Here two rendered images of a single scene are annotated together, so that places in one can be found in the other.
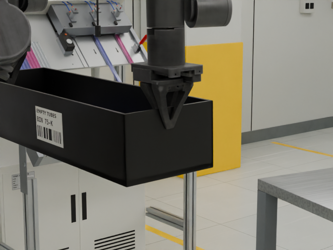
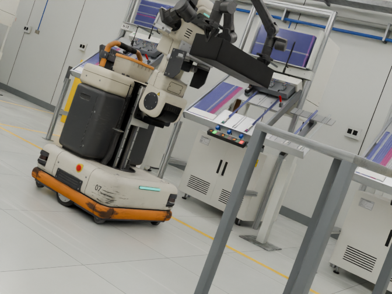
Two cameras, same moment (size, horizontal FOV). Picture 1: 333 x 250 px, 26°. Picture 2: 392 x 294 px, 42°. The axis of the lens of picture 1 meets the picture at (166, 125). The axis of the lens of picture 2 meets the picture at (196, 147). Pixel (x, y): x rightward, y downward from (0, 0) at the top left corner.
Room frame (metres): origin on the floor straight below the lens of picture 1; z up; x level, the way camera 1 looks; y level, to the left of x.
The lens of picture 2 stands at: (0.43, -2.43, 0.75)
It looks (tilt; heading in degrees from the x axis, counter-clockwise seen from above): 4 degrees down; 72
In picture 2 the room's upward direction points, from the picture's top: 20 degrees clockwise
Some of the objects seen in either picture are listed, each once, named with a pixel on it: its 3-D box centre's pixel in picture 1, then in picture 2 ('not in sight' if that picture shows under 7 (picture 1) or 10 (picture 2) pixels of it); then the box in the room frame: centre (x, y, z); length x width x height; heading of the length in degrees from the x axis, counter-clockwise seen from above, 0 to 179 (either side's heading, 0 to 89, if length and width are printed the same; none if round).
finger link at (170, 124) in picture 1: (163, 97); (210, 33); (1.10, 0.00, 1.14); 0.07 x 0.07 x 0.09; 37
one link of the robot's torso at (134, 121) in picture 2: not in sight; (160, 112); (1.11, 0.54, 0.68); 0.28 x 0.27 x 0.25; 37
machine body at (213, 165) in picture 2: not in sight; (237, 179); (2.23, 1.70, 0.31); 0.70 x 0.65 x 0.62; 129
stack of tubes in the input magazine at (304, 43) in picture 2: not in sight; (284, 47); (2.18, 1.58, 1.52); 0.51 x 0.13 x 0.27; 129
